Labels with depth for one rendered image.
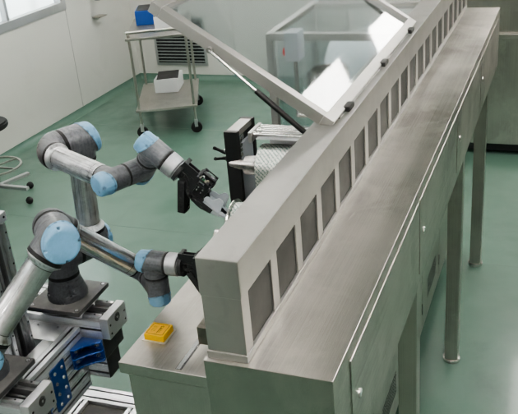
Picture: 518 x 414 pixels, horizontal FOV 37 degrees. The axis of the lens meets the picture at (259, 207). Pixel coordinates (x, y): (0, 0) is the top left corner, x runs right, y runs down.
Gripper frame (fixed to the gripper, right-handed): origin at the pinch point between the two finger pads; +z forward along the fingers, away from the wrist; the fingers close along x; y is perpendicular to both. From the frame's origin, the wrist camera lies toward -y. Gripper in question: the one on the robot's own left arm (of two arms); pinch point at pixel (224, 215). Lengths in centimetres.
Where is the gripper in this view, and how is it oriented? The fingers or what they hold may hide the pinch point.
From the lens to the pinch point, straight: 241.8
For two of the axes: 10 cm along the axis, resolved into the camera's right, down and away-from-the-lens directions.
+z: 7.7, 6.4, 0.0
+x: 3.5, -4.2, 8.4
